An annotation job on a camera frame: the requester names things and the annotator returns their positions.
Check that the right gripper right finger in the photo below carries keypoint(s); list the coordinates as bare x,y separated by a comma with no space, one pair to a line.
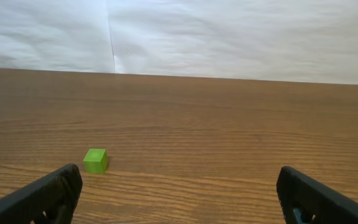
315,199

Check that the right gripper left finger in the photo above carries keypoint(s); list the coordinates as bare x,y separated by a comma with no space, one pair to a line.
42,196

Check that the green cube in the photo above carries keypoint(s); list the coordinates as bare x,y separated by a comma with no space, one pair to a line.
95,161

